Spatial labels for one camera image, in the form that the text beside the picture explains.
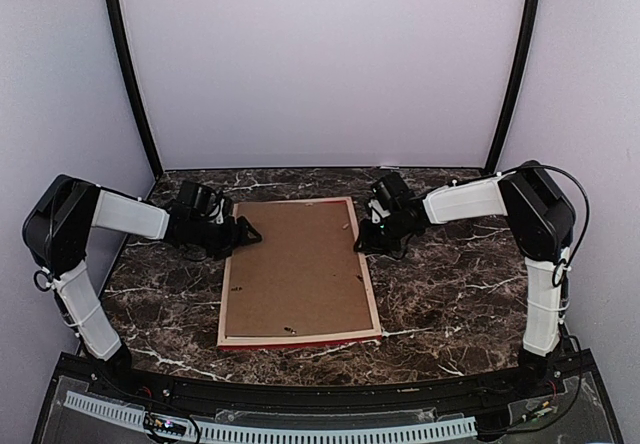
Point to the red wooden picture frame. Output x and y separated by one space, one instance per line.
375 324

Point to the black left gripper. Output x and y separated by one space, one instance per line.
232 240

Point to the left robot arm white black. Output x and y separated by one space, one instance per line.
57 231

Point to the black corner post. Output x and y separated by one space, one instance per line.
520 58
116 20

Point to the black front rail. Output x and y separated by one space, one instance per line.
481 393

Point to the white slotted cable duct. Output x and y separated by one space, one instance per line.
245 427

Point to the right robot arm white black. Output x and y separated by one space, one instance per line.
540 217

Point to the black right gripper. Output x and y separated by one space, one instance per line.
370 245

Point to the left black corner post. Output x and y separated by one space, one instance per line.
116 20

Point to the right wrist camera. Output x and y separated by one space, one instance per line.
378 213

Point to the brown cardboard backing board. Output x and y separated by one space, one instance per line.
295 269

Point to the right black corner post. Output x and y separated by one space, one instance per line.
520 58

